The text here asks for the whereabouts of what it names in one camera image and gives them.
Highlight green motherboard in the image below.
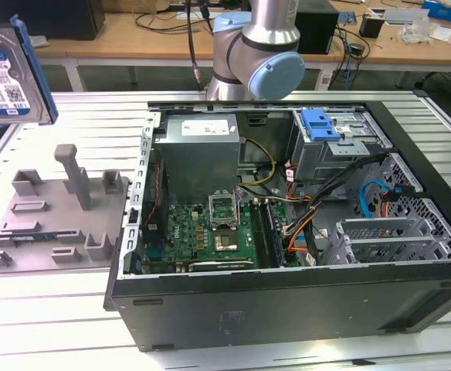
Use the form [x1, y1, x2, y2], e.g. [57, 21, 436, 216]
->
[140, 200, 300, 274]

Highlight orange wire harness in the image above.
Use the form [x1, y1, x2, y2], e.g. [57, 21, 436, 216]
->
[287, 214, 315, 254]

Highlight black PC case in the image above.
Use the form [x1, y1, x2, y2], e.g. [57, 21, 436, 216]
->
[103, 99, 451, 352]

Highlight yellow wires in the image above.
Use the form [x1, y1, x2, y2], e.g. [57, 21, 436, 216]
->
[236, 138, 277, 187]

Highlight blue drive cage latch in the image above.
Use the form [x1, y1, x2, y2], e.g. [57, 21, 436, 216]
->
[302, 110, 341, 143]

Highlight black cable bundle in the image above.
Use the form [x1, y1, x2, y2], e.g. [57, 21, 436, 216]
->
[302, 152, 388, 217]

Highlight wooden desk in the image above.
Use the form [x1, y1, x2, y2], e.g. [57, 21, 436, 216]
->
[28, 0, 451, 73]

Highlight grey parts rack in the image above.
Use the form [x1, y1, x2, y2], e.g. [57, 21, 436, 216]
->
[0, 143, 131, 276]

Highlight black desktop computer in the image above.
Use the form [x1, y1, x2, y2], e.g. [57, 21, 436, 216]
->
[294, 10, 341, 55]

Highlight small black cube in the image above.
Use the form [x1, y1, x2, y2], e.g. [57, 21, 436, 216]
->
[359, 13, 387, 39]

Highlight metal socket cover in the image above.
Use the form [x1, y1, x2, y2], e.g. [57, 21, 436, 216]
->
[208, 189, 239, 229]

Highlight clear plastic bags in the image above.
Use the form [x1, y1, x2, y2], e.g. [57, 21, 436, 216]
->
[398, 17, 439, 43]

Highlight blue cardboard box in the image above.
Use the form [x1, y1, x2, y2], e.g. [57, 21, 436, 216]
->
[421, 0, 451, 24]

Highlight metal drive cage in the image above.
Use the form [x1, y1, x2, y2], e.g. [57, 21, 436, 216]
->
[289, 107, 395, 194]

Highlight black graphics card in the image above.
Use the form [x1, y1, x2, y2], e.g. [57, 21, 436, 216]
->
[188, 259, 256, 274]

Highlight large black box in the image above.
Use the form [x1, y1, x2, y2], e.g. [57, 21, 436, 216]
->
[0, 0, 106, 42]

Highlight metal disk bay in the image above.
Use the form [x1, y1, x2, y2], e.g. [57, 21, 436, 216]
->
[321, 216, 451, 267]

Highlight crumpled white paper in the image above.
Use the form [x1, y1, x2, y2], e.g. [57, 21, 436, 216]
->
[28, 34, 51, 49]

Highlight blue data wire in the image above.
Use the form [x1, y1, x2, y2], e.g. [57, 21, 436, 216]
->
[358, 179, 391, 221]

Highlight black RAM slot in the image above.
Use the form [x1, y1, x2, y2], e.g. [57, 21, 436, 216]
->
[267, 200, 289, 267]
[250, 201, 273, 268]
[256, 201, 279, 268]
[262, 200, 283, 267]

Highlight hard disk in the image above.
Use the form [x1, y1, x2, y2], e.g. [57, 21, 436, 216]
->
[0, 14, 59, 127]

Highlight grey power supply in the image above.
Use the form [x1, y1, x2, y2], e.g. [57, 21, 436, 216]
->
[154, 113, 242, 202]

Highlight CPU socket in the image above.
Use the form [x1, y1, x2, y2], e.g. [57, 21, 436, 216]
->
[212, 230, 240, 255]

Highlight orange red power wire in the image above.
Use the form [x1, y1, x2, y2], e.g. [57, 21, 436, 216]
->
[378, 185, 412, 239]

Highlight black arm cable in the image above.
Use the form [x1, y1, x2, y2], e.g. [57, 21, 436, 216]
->
[185, 0, 205, 92]

